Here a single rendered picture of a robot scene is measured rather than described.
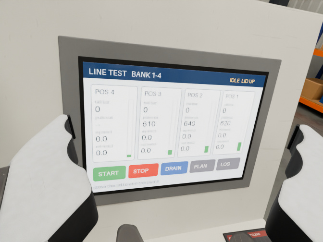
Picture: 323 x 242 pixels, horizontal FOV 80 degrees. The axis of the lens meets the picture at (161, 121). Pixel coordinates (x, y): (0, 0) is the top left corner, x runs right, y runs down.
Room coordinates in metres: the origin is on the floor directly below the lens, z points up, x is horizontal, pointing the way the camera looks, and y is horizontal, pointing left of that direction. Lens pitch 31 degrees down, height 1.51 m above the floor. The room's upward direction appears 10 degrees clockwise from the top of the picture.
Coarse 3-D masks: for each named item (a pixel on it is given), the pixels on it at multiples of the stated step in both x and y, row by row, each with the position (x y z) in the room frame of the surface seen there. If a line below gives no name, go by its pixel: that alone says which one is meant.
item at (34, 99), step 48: (0, 0) 0.31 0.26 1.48; (48, 0) 0.34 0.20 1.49; (96, 0) 0.36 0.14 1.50; (144, 0) 0.39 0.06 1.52; (192, 0) 0.43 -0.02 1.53; (240, 0) 0.46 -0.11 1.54; (0, 48) 0.30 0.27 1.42; (48, 48) 0.32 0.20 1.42; (192, 48) 0.41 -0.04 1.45; (240, 48) 0.45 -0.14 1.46; (288, 48) 0.50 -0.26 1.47; (0, 96) 0.28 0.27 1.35; (48, 96) 0.30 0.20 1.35; (288, 96) 0.48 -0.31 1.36; (0, 144) 0.25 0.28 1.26; (240, 192) 0.40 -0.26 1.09; (96, 240) 0.25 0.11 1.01
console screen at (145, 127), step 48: (96, 48) 0.34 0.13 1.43; (144, 48) 0.37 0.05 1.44; (96, 96) 0.32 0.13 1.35; (144, 96) 0.35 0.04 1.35; (192, 96) 0.39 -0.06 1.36; (240, 96) 0.43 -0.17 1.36; (96, 144) 0.30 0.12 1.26; (144, 144) 0.33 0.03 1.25; (192, 144) 0.37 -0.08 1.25; (240, 144) 0.41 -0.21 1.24; (96, 192) 0.27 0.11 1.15; (144, 192) 0.31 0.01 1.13; (192, 192) 0.35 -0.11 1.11
